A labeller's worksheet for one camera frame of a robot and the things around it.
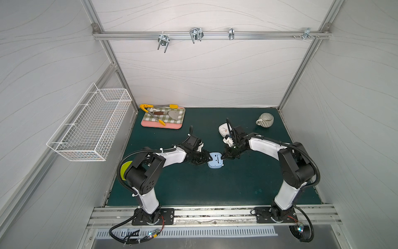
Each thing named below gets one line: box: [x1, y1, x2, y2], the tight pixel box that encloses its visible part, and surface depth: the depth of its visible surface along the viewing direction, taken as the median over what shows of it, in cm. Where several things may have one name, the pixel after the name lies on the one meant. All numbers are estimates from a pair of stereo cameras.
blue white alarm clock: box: [207, 151, 224, 169], surface depth 90 cm
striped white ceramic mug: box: [256, 112, 275, 129], surface depth 107 cm
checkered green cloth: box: [143, 107, 186, 124], surface depth 117 cm
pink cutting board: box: [140, 119, 183, 130], surface depth 113 cm
